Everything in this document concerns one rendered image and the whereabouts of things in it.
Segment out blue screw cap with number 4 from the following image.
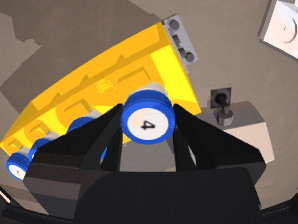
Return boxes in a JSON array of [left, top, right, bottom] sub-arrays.
[[121, 89, 175, 145]]

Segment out white key housing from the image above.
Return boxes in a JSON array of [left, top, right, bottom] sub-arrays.
[[196, 87, 274, 163]]

